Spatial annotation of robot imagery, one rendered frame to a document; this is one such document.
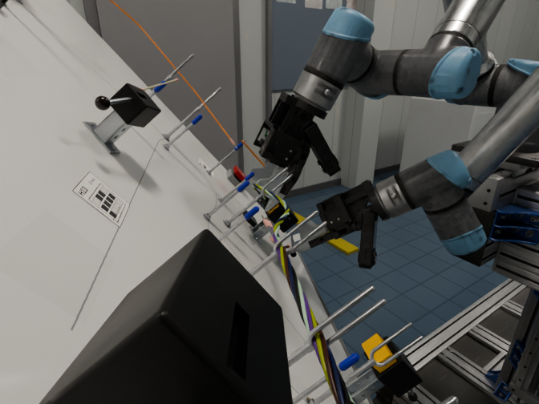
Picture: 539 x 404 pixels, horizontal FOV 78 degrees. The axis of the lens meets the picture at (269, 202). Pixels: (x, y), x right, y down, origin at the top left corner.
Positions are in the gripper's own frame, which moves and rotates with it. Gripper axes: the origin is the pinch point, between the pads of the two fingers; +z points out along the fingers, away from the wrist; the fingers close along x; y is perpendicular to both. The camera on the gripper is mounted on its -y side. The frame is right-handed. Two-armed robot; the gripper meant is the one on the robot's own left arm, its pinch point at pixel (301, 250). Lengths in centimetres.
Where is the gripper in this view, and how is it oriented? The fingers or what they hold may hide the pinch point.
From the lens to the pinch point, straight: 74.7
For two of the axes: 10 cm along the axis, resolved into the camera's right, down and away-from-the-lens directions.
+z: -8.0, 4.4, 4.1
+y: -4.0, -9.0, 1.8
